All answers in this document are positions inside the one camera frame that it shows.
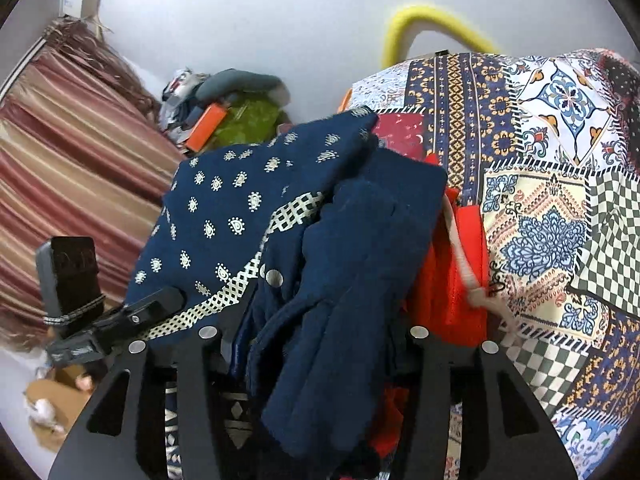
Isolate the yellow foam tube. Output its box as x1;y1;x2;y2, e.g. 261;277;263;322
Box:
381;3;500;68

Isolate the striped maroon curtain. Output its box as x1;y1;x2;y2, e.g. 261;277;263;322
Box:
1;18;182;351

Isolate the patchwork patterned bedspread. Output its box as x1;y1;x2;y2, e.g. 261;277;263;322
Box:
343;49;639;479

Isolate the orange box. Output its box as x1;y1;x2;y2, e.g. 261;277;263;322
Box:
184;103;228;153

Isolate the navy patterned hoodie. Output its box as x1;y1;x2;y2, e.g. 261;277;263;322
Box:
125;107;447;479

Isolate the grey stuffed item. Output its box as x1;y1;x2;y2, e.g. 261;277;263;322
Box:
194;68;282;107

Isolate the red folded garment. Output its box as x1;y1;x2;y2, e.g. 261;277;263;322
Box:
369;154;492;461

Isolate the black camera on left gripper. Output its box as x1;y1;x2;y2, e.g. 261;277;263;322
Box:
36;236;105;330

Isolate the green patterned cloth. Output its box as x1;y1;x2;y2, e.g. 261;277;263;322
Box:
205;93;286;150

